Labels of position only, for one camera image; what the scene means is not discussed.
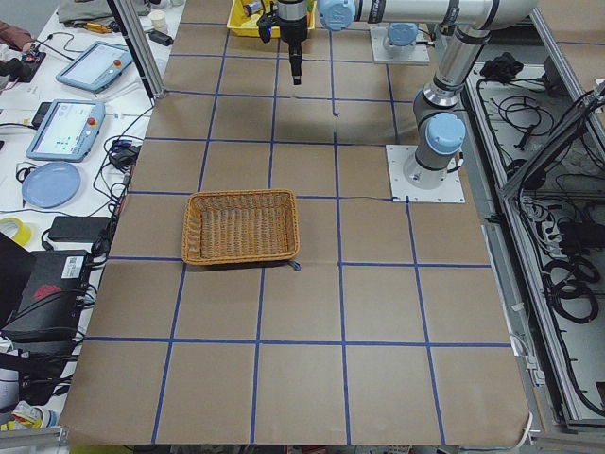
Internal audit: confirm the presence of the black cloth bundle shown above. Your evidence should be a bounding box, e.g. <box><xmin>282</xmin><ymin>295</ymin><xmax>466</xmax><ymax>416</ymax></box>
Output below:
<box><xmin>479</xmin><ymin>52</ymin><xmax>524</xmax><ymax>83</ymax></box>

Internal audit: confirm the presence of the blue teach pendant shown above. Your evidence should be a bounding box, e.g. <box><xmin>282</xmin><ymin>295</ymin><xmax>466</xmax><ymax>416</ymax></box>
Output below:
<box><xmin>56</xmin><ymin>41</ymin><xmax>133</xmax><ymax>94</ymax></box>
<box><xmin>26</xmin><ymin>99</ymin><xmax>106</xmax><ymax>163</ymax></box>

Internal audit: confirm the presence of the light blue plate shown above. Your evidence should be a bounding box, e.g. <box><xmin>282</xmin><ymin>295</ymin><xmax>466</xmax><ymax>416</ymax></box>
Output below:
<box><xmin>22</xmin><ymin>162</ymin><xmax>81</xmax><ymax>208</ymax></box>

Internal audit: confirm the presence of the upper blue teach pendant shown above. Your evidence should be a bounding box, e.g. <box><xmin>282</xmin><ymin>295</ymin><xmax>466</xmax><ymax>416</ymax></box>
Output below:
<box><xmin>56</xmin><ymin>41</ymin><xmax>133</xmax><ymax>94</ymax></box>

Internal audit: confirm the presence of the yellow tape roll on desk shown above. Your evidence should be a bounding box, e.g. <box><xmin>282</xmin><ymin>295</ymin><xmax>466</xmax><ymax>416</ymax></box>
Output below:
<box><xmin>0</xmin><ymin>217</ymin><xmax>32</xmax><ymax>247</ymax></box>

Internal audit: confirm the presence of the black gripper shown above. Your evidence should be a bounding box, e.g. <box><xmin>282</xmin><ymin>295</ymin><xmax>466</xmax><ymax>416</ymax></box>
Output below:
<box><xmin>277</xmin><ymin>3</ymin><xmax>308</xmax><ymax>85</ymax></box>

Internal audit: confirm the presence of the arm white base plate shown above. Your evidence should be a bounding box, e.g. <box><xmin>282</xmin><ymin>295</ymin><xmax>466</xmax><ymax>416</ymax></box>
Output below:
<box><xmin>370</xmin><ymin>24</ymin><xmax>430</xmax><ymax>65</ymax></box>
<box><xmin>386</xmin><ymin>145</ymin><xmax>465</xmax><ymax>203</ymax></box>

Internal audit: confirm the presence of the brown wicker basket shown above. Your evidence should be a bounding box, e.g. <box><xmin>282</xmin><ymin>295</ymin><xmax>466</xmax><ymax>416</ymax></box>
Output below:
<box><xmin>181</xmin><ymin>189</ymin><xmax>300</xmax><ymax>266</ymax></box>

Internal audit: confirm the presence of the aluminium frame post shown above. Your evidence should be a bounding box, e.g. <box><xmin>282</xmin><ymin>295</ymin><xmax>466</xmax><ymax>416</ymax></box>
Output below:
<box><xmin>108</xmin><ymin>0</ymin><xmax>165</xmax><ymax>99</ymax></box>

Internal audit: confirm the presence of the black computer box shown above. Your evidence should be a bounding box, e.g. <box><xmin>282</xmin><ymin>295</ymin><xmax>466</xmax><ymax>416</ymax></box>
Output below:
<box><xmin>1</xmin><ymin>247</ymin><xmax>91</xmax><ymax>343</ymax></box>

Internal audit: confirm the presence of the lower blue teach pendant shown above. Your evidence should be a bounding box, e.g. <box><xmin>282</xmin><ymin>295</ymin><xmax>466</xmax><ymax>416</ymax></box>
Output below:
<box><xmin>26</xmin><ymin>99</ymin><xmax>106</xmax><ymax>163</ymax></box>

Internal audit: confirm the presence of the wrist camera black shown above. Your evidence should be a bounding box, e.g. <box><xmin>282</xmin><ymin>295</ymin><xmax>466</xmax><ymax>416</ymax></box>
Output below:
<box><xmin>256</xmin><ymin>10</ymin><xmax>280</xmax><ymax>44</ymax></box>

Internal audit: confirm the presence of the yellow plastic basket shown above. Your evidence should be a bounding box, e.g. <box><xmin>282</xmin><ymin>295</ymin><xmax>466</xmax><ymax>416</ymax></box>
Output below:
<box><xmin>226</xmin><ymin>0</ymin><xmax>316</xmax><ymax>38</ymax></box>

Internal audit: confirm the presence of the black white can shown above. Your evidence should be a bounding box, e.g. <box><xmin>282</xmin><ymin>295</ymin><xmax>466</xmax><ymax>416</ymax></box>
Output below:
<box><xmin>242</xmin><ymin>0</ymin><xmax>265</xmax><ymax>17</ymax></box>

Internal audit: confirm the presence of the black power adapter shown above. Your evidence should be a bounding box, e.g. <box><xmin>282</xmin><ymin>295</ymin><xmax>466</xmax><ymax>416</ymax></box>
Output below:
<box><xmin>47</xmin><ymin>216</ymin><xmax>110</xmax><ymax>243</ymax></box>

